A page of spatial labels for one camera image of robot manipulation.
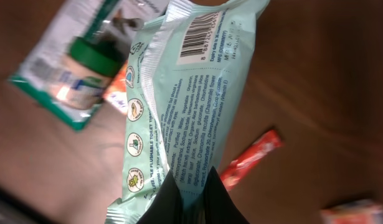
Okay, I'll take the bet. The green lid glass jar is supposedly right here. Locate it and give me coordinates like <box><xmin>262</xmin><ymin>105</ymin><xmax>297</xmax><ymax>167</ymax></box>
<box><xmin>47</xmin><ymin>37</ymin><xmax>125</xmax><ymax>110</ymax></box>

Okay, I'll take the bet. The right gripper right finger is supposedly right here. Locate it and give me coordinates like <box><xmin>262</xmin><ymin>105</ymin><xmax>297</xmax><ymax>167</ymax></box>
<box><xmin>203</xmin><ymin>167</ymin><xmax>249</xmax><ymax>224</ymax></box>

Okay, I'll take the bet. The green 3M gloves package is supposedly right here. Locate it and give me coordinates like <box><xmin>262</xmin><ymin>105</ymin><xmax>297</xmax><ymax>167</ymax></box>
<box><xmin>9</xmin><ymin>0</ymin><xmax>168</xmax><ymax>130</ymax></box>

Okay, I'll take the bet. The orange tissue pack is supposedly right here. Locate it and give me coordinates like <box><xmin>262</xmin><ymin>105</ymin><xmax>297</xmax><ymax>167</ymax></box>
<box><xmin>320</xmin><ymin>199</ymin><xmax>383</xmax><ymax>224</ymax></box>
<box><xmin>103</xmin><ymin>61</ymin><xmax>128</xmax><ymax>115</ymax></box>

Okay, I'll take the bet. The mint green wipes packet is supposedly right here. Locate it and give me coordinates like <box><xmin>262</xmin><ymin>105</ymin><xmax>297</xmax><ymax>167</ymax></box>
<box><xmin>106</xmin><ymin>0</ymin><xmax>268</xmax><ymax>223</ymax></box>

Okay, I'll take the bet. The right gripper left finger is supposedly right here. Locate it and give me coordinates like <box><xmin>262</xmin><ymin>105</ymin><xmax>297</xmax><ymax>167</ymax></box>
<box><xmin>137</xmin><ymin>171</ymin><xmax>182</xmax><ymax>224</ymax></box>

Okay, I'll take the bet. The red snack bar wrapper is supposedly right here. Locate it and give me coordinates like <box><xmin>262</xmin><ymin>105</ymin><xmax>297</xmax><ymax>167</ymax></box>
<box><xmin>220</xmin><ymin>129</ymin><xmax>283</xmax><ymax>192</ymax></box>

